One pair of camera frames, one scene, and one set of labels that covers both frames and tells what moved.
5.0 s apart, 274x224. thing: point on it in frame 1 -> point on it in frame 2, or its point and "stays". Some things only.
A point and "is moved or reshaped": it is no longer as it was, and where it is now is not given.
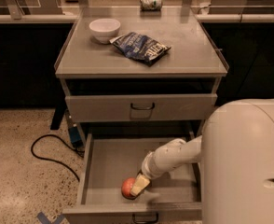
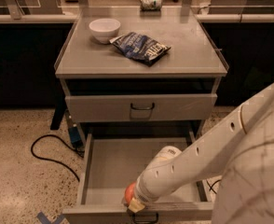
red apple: [127, 187] is moved or reshaped
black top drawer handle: [143, 109] stays
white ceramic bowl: [104, 29] stays
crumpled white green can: [151, 3] stays
